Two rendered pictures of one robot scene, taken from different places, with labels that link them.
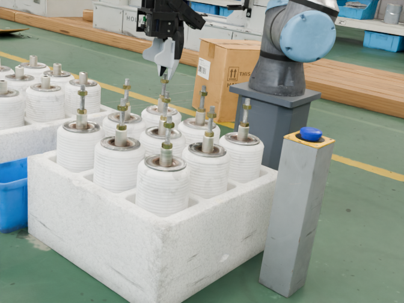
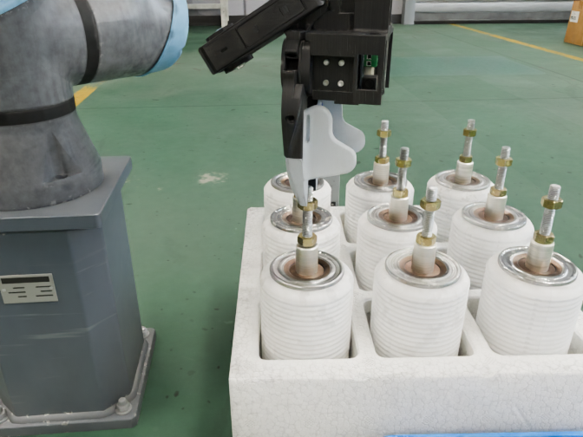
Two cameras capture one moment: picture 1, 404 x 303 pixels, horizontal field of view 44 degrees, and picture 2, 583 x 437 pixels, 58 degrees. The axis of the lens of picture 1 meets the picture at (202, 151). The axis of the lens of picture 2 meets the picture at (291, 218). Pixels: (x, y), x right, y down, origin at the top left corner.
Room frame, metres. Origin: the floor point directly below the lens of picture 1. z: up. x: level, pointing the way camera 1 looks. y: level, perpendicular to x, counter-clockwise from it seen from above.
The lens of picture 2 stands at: (1.46, 0.45, 0.53)
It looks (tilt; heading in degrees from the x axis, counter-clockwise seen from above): 26 degrees down; 231
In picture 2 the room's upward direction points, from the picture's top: straight up
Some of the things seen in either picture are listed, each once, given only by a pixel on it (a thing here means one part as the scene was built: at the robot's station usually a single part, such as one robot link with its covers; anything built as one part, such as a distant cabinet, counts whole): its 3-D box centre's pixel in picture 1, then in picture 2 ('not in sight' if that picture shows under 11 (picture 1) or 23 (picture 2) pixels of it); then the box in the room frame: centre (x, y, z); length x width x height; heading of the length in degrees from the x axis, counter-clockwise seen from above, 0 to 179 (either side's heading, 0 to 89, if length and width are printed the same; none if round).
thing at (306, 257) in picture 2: (162, 106); (306, 258); (1.16, 0.11, 0.26); 0.02 x 0.02 x 0.03
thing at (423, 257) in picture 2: (125, 112); (423, 257); (1.07, 0.18, 0.26); 0.02 x 0.02 x 0.03
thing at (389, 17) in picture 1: (392, 14); not in sight; (5.35, -1.76, 0.35); 0.16 x 0.15 x 0.19; 56
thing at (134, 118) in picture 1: (124, 118); (422, 267); (1.07, 0.18, 0.25); 0.08 x 0.08 x 0.01
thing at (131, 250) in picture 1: (157, 202); (387, 324); (1.00, 0.08, 0.09); 0.39 x 0.39 x 0.18; 53
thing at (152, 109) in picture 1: (162, 110); (306, 270); (1.16, 0.11, 0.25); 0.08 x 0.08 x 0.01
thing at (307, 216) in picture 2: (163, 89); (307, 223); (1.16, 0.11, 0.30); 0.01 x 0.01 x 0.08
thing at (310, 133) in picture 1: (310, 134); not in sight; (0.88, -0.19, 0.32); 0.04 x 0.04 x 0.02
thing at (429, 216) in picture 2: (126, 95); (428, 223); (1.07, 0.18, 0.30); 0.01 x 0.01 x 0.08
